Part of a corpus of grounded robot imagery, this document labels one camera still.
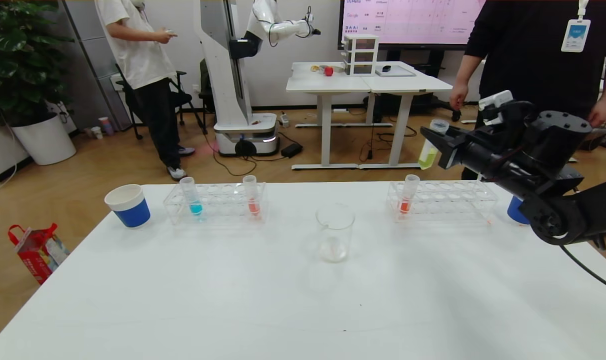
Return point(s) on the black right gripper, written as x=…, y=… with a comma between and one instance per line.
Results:
x=453, y=148

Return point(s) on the test tube with yellow pigment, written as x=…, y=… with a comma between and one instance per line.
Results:
x=427, y=157

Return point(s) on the test tube with red pigment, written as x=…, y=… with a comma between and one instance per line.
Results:
x=253, y=206
x=405, y=205

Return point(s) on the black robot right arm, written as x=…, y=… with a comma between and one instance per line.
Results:
x=558, y=220

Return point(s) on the clear plastic test tube rack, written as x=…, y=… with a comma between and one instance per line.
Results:
x=223, y=206
x=443, y=205

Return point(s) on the clear glass beaker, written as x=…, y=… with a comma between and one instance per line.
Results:
x=333, y=250

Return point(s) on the test tube with blue pigment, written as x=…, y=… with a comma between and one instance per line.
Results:
x=195, y=207

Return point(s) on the grey tablet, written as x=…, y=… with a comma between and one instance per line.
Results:
x=400, y=73

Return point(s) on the blue white paper cup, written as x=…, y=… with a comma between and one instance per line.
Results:
x=132, y=212
x=515, y=212

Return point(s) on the white drawer unit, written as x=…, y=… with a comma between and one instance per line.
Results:
x=360, y=56

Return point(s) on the large display screen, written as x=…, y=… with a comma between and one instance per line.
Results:
x=408, y=22

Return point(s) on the person in black clothes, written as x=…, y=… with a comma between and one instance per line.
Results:
x=533, y=50

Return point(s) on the red apple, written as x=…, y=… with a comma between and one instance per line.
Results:
x=328, y=71

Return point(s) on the black power adapter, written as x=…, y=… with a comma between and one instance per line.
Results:
x=292, y=151

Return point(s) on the white power strip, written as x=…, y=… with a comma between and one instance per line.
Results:
x=284, y=120

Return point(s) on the blue id badge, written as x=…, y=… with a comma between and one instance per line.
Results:
x=575, y=35

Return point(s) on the white humanoid robot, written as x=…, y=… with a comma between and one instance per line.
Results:
x=228, y=100

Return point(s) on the black office chair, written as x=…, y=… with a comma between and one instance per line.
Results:
x=183, y=99

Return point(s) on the person in white shirt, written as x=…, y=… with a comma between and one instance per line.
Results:
x=138, y=50

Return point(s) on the small white paper cup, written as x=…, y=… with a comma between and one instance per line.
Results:
x=96, y=133

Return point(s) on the grey metal cabinet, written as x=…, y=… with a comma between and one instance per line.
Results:
x=93, y=40

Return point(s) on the white plant pot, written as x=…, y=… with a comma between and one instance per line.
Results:
x=45, y=142

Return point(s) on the red shopping bag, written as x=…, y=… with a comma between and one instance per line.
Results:
x=37, y=255

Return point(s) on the green leafy plant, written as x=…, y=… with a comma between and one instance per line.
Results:
x=18, y=60

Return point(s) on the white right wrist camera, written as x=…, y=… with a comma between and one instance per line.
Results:
x=495, y=102

